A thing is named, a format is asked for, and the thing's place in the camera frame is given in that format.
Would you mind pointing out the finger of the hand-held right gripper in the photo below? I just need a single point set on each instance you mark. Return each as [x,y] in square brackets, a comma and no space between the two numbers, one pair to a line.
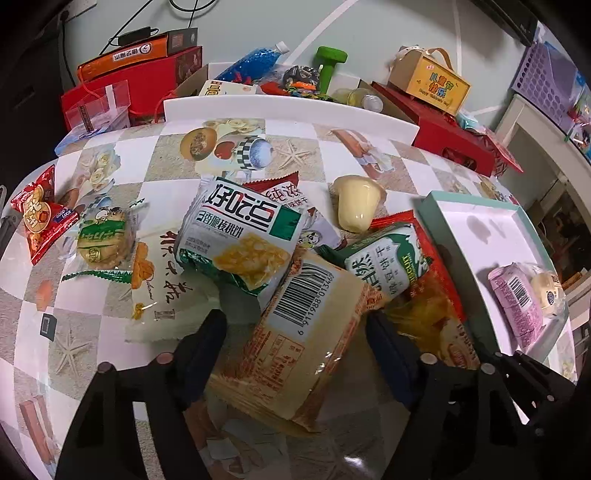
[540,383]

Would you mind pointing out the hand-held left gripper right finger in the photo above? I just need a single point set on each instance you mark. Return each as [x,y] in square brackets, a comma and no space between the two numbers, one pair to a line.
[388,350]

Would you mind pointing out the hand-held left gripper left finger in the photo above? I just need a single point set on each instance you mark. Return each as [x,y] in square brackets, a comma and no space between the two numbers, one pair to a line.
[207,337]

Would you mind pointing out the beige barcode snack packet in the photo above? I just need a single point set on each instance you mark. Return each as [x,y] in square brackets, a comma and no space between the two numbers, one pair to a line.
[304,332]

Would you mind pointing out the teal tray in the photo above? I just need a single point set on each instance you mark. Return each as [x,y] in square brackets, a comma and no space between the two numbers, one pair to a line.
[480,244]

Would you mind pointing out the clear green-edged biscuit packet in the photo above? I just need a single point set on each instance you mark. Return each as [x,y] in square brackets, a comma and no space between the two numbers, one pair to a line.
[101,240]

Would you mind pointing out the yellow pudding cup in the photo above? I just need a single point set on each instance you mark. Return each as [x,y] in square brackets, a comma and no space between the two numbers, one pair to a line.
[358,203]

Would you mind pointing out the orange yellow snack packet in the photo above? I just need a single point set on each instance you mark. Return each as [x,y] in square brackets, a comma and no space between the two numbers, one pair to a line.
[438,318]

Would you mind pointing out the white packet with orange flowers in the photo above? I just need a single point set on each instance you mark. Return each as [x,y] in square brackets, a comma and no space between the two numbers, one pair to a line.
[161,286]

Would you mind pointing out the pink bread packet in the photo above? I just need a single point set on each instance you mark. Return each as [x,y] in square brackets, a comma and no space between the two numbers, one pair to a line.
[521,300]

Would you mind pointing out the green white milk biscuit packet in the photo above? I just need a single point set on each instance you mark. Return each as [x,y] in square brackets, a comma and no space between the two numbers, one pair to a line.
[388,258]

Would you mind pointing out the green white walnut biscuit packet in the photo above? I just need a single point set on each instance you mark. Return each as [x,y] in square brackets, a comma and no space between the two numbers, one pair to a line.
[240,230]

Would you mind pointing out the red white snack packet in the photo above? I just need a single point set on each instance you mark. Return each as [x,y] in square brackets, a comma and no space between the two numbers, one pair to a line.
[281,189]

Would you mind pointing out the printed checkered tablecloth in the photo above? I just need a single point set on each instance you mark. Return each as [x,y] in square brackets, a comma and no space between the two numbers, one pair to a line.
[295,147]

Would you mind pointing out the flat red box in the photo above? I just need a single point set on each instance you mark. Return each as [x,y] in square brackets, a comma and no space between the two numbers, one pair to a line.
[443,134]

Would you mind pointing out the red floral gift bag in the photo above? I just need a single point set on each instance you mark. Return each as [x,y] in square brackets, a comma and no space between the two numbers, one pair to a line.
[145,117]

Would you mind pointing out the blue tissue pack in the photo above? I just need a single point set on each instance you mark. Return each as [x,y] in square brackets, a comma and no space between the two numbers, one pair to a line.
[83,138]

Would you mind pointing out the white cabinet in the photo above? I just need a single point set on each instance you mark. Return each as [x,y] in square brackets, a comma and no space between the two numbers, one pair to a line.
[531,138]

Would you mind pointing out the white yellow carton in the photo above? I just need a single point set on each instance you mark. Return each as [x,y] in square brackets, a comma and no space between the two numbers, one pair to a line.
[226,88]

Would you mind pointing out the clear plastic bottle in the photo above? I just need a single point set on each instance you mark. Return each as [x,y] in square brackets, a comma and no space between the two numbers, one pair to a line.
[360,98]

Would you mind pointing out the clear plastic box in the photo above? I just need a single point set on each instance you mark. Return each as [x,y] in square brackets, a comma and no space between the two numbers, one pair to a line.
[94,108]

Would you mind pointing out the large red gift box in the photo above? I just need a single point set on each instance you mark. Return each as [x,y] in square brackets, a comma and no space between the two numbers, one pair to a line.
[147,78]

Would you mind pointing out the colourful candy bag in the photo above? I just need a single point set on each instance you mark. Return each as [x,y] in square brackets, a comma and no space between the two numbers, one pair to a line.
[302,81]

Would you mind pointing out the orange carton box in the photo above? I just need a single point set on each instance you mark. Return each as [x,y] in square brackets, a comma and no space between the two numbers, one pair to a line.
[134,53]

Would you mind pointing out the green dumbbell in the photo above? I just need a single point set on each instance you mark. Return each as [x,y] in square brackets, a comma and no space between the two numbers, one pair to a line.
[331,62]

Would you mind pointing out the purple perforated basket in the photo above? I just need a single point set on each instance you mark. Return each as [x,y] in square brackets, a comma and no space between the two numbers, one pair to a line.
[547,81]

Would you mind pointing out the black power adapter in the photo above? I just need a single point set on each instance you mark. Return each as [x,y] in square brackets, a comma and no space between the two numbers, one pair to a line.
[135,36]

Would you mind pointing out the black cabinet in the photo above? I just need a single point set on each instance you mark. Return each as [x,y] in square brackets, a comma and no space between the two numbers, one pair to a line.
[27,69]

